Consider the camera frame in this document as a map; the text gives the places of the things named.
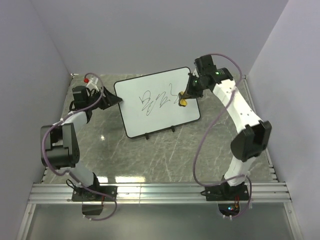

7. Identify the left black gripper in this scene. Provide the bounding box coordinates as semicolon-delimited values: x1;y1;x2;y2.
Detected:
86;86;123;110

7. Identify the yellow bone-shaped eraser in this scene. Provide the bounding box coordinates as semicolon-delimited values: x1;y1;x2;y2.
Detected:
178;91;188;107

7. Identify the white whiteboard black frame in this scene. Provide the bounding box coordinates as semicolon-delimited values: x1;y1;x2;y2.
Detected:
114;67;201;139

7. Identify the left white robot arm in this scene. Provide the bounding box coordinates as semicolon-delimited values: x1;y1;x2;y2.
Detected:
40;85;123;201

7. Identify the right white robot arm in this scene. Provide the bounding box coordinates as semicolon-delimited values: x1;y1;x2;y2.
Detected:
178;53;272;200

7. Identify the right black whiteboard foot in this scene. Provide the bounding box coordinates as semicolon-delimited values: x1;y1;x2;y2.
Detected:
170;126;176;133

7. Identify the black whiteboard foot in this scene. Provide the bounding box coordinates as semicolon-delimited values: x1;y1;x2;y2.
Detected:
144;133;150;140
170;126;176;133

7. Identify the left black whiteboard foot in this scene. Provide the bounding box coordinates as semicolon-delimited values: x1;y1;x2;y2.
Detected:
144;133;150;140

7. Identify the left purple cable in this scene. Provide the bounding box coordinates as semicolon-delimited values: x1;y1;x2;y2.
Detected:
42;72;118;221

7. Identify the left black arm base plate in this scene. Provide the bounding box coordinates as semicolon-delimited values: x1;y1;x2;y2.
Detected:
71;185;118;202

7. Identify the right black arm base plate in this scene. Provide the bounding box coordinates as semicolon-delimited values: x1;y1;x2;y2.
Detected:
200;183;250;202

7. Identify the aluminium mounting rail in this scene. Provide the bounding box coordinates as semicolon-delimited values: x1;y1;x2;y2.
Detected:
28;182;292;205

